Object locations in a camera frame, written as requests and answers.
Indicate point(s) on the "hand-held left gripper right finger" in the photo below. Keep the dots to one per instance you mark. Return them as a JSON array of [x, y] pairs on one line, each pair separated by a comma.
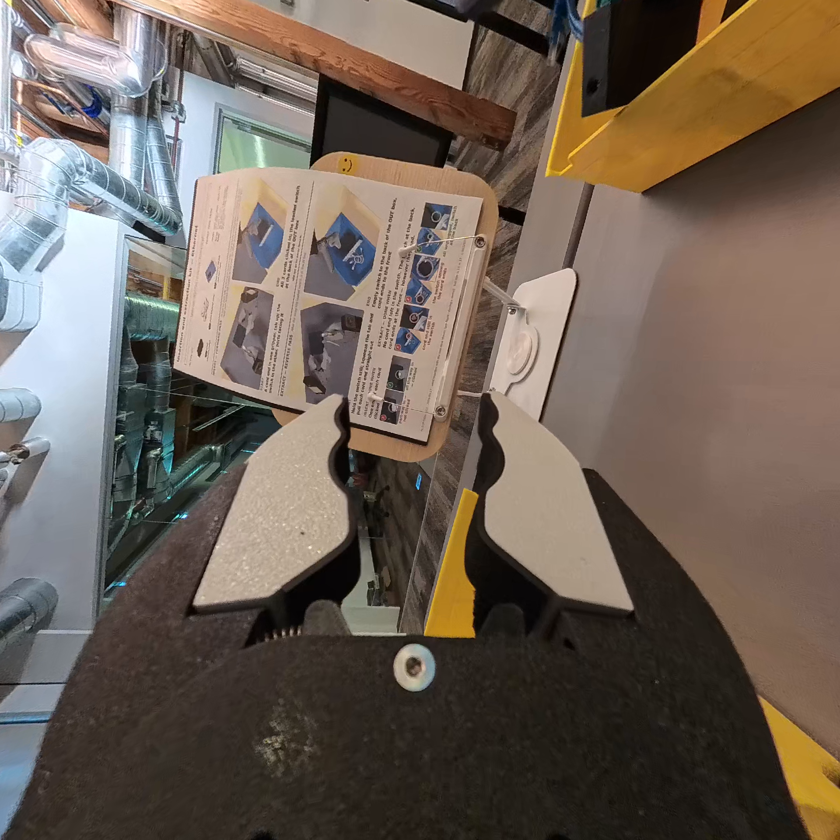
[[551, 525]]

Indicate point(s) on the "black flat monitor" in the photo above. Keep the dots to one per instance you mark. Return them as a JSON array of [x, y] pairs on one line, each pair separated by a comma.
[[374, 131]]

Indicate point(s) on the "instruction poster on wooden board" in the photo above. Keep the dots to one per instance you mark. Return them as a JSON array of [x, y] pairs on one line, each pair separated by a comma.
[[328, 295]]

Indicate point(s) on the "black ethernet switch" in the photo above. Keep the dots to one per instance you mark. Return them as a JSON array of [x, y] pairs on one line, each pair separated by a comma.
[[630, 59]]

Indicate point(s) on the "wooden support post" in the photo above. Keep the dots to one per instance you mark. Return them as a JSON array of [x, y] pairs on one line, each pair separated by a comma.
[[394, 72]]

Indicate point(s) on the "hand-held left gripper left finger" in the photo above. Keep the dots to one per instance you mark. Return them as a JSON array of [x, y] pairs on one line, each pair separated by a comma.
[[282, 525]]

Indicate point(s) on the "yellow plastic bin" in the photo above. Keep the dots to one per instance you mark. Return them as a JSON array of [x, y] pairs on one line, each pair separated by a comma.
[[453, 577], [689, 131]]

